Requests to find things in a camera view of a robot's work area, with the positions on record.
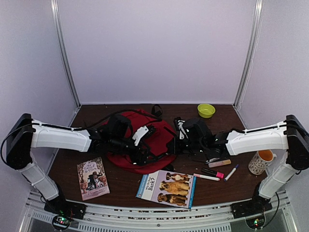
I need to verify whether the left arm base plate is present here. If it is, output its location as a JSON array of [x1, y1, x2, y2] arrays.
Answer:
[[44, 201, 86, 219]]

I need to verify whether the purple white marker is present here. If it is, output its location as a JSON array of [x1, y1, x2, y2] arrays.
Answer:
[[224, 164, 239, 182]]

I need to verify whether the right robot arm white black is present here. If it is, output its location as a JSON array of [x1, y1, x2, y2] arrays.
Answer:
[[172, 115, 309, 214]]

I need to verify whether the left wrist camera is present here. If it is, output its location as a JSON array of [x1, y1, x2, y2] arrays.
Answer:
[[132, 125, 156, 146]]

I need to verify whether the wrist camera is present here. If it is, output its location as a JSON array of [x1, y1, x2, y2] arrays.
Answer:
[[132, 125, 156, 146], [173, 117, 186, 140]]

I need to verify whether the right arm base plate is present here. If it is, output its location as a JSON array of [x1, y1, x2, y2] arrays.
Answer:
[[231, 200, 272, 219]]

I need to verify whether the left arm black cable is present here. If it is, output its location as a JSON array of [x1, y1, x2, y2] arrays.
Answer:
[[0, 110, 162, 167]]

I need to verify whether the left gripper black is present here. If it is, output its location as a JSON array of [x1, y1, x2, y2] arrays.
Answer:
[[110, 135, 159, 167]]

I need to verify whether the beige highlighter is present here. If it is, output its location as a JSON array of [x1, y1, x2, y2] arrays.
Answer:
[[208, 159, 231, 168]]

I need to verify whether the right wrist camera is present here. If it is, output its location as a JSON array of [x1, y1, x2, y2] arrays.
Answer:
[[173, 117, 186, 140]]

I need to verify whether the lime green bowl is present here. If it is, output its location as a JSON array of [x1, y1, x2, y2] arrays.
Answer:
[[197, 104, 216, 118]]

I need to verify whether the pink white marker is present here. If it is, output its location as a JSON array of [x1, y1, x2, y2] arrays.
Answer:
[[193, 174, 220, 181]]

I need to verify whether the dog book Why Dogs Bark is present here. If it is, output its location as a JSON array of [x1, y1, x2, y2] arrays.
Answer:
[[136, 170, 196, 209]]

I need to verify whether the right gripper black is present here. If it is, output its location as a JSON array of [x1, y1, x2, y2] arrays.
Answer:
[[167, 137, 206, 155]]

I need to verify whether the right aluminium frame post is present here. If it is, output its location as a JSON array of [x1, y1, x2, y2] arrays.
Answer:
[[234, 0, 264, 110]]

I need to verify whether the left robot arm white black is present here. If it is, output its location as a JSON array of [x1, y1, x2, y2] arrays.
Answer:
[[0, 114, 156, 215]]

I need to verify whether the left aluminium frame post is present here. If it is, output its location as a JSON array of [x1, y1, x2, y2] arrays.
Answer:
[[50, 0, 81, 108]]

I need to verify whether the small pink illustrated book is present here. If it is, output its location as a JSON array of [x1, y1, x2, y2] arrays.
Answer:
[[77, 157, 110, 201]]

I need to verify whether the pink black highlighter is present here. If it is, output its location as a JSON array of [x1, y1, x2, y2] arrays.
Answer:
[[201, 168, 224, 179]]

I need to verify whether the aluminium frame post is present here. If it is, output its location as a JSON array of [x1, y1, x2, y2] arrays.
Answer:
[[50, 0, 81, 108], [234, 0, 264, 110]]

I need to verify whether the patterned mug orange inside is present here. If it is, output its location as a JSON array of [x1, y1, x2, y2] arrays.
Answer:
[[248, 150, 277, 175]]

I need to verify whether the red backpack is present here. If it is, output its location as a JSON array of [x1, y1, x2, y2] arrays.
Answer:
[[98, 104, 176, 174]]

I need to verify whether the front aluminium rail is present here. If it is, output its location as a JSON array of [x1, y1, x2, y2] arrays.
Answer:
[[17, 190, 300, 232]]

